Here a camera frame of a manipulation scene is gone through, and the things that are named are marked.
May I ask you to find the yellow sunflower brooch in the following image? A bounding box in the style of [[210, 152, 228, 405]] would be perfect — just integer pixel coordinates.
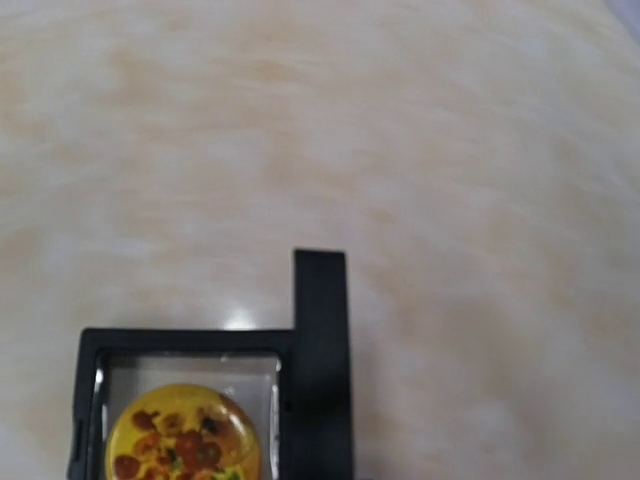
[[104, 384, 262, 480]]

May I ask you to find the black case with yellow brooch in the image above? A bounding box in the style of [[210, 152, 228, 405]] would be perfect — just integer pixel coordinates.
[[66, 249, 354, 479]]

